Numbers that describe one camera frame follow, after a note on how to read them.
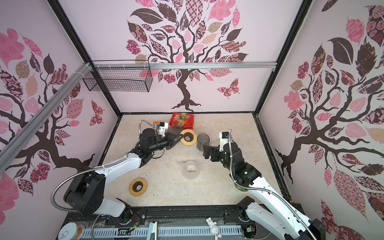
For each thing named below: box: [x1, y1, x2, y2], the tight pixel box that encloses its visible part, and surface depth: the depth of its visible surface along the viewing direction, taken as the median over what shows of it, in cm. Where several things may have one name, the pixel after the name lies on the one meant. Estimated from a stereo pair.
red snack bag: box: [169, 112, 195, 130], surface depth 113 cm
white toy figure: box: [205, 217, 222, 240], surface depth 69 cm
